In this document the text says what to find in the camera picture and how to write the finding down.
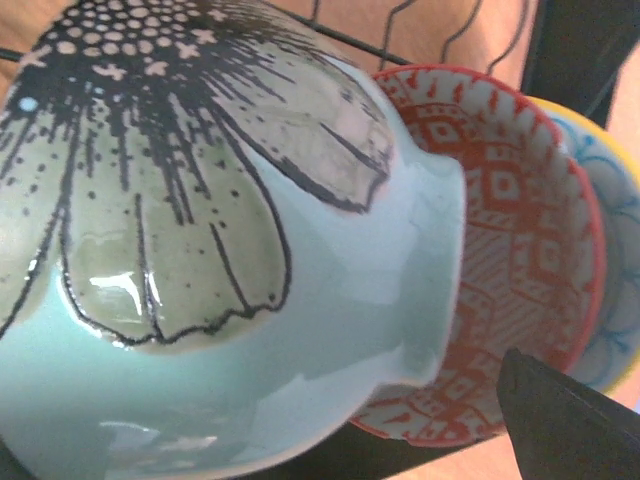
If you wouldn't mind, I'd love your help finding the black wire dish rack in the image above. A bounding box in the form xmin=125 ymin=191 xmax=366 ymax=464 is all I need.
xmin=0 ymin=0 xmax=640 ymax=480

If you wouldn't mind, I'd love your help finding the celadon green bowl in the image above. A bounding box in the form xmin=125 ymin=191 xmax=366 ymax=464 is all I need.
xmin=1 ymin=1 xmax=465 ymax=479

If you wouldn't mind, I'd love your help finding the yellow blue sun bowl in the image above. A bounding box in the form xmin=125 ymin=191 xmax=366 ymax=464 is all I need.
xmin=532 ymin=98 xmax=639 ymax=393

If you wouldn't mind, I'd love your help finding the orange diamond patterned bowl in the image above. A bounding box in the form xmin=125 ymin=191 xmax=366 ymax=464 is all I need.
xmin=352 ymin=65 xmax=606 ymax=448

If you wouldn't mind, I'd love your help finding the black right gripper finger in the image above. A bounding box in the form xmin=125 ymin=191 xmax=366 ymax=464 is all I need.
xmin=497 ymin=349 xmax=639 ymax=480

